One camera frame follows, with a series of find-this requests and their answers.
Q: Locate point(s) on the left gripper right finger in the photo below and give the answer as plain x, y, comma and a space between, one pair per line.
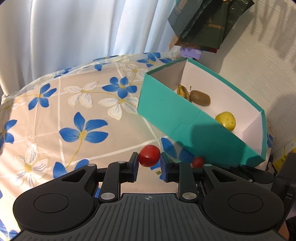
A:
180, 173

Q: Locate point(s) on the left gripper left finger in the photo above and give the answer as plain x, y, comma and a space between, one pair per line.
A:
116, 174

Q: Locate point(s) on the red cherry tomato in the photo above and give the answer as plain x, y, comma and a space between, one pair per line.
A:
198, 162
149, 155

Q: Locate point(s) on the brown kiwi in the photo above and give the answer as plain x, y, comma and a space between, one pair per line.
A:
200, 98

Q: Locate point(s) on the floral tablecloth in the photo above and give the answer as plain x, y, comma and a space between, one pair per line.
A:
57, 140

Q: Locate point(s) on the teal cardboard box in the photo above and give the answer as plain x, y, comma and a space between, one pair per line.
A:
193, 126

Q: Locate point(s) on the spotted banana in box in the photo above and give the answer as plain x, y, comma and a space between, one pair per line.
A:
183, 92

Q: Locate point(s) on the purple box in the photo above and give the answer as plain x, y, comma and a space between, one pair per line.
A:
190, 53

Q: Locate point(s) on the dark hanging clothes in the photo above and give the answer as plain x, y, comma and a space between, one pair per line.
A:
204, 25

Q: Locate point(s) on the white curtain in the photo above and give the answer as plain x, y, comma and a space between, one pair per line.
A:
42, 37

